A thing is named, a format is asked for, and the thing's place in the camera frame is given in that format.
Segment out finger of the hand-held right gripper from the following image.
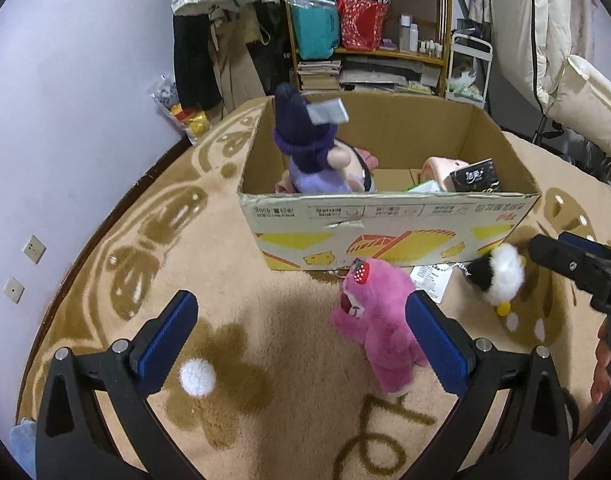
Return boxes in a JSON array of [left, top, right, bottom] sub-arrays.
[[529, 233, 593, 287], [558, 231, 611, 261]]

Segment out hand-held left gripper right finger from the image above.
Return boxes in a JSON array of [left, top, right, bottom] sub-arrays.
[[405, 289, 572, 480]]

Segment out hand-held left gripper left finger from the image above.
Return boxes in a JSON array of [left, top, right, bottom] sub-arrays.
[[34, 289, 200, 480]]

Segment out black white fur pompom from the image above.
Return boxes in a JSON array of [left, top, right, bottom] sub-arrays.
[[467, 243, 527, 307]]

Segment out pink plush bear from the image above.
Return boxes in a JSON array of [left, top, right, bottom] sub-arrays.
[[332, 257, 432, 401]]

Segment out black tissue box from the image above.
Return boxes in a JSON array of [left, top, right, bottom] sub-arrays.
[[449, 158, 503, 194]]

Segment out cardboard box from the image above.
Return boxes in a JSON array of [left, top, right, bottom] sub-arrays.
[[238, 91, 543, 272]]

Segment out purple hat plush doll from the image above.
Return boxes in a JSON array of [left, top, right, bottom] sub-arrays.
[[272, 82, 379, 195]]

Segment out person's right hand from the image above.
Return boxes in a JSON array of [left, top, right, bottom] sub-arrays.
[[589, 318, 611, 404]]

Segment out white paper hang tag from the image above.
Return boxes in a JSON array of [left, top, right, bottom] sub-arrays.
[[410, 265, 455, 306]]

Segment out beige flower printed blanket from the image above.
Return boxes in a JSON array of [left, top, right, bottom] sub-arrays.
[[15, 97, 611, 480]]

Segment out metal stand legs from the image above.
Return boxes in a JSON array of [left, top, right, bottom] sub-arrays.
[[532, 107, 563, 143]]

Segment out light blue fuzzy cloth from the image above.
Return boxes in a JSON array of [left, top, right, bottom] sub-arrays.
[[8, 419, 39, 479]]

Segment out pale green cloth bundle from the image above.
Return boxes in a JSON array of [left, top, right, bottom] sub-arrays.
[[446, 66, 487, 102]]

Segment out cream puffer coat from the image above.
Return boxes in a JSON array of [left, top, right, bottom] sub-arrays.
[[487, 0, 611, 157]]

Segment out white trolley cart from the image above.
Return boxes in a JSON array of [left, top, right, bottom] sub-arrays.
[[445, 30, 494, 112]]

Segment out yellow red snack bag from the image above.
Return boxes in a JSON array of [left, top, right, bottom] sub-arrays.
[[171, 104, 211, 137]]

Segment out clear plastic bag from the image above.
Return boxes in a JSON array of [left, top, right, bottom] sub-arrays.
[[152, 75, 180, 111]]

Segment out wooden shelf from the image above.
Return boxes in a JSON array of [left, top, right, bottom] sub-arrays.
[[278, 0, 455, 99]]

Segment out stack of books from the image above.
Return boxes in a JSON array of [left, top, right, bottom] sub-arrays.
[[298, 57, 439, 97]]

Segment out black coat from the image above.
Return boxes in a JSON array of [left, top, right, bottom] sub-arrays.
[[172, 11, 222, 112]]

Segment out beige trousers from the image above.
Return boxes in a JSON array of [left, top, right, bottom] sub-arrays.
[[208, 2, 267, 114]]

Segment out red patterned bag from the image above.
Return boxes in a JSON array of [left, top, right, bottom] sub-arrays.
[[337, 0, 391, 52]]

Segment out dark hanging garment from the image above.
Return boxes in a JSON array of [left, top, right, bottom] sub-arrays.
[[248, 0, 293, 98]]

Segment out teal bag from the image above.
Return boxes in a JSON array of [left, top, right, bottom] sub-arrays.
[[290, 0, 341, 62]]

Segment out white wall outlet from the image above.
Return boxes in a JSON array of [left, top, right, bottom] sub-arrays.
[[2, 277, 25, 304], [24, 233, 47, 265]]

